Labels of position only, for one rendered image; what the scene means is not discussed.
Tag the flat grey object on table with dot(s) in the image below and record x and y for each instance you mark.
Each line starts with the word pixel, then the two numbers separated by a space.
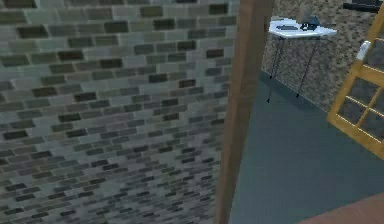
pixel 286 27

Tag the white table with black legs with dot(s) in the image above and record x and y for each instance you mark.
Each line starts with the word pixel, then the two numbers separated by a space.
pixel 293 31

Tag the dark grey object on table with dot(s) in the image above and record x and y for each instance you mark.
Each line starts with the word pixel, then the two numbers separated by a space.
pixel 310 23

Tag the yellow glazed room door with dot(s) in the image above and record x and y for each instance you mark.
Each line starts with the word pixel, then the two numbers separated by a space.
pixel 358 75

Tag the brown wooden door frame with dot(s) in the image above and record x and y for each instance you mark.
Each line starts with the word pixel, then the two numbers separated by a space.
pixel 245 100

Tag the black wall-mounted object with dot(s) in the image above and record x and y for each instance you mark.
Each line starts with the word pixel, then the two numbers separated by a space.
pixel 361 6

